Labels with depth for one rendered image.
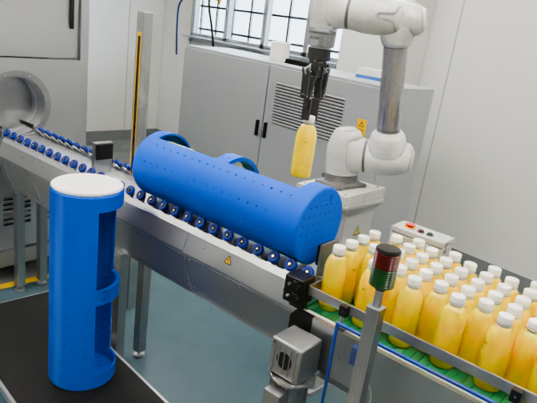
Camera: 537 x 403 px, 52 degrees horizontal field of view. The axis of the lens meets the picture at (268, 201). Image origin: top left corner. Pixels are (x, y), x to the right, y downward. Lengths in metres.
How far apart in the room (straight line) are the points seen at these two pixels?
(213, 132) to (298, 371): 3.27
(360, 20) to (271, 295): 0.95
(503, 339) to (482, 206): 3.18
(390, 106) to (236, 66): 2.24
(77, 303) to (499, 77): 3.43
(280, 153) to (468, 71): 1.63
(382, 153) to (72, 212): 1.32
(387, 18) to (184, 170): 0.93
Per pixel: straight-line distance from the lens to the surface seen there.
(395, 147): 2.48
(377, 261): 1.37
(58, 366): 2.57
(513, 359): 1.61
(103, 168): 2.83
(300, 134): 1.88
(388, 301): 1.69
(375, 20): 1.79
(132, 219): 2.46
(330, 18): 1.82
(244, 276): 2.02
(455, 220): 4.80
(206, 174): 2.08
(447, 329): 1.60
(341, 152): 2.53
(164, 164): 2.24
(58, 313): 2.44
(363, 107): 3.63
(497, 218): 4.65
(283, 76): 4.10
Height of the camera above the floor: 1.74
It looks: 18 degrees down
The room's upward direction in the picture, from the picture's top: 8 degrees clockwise
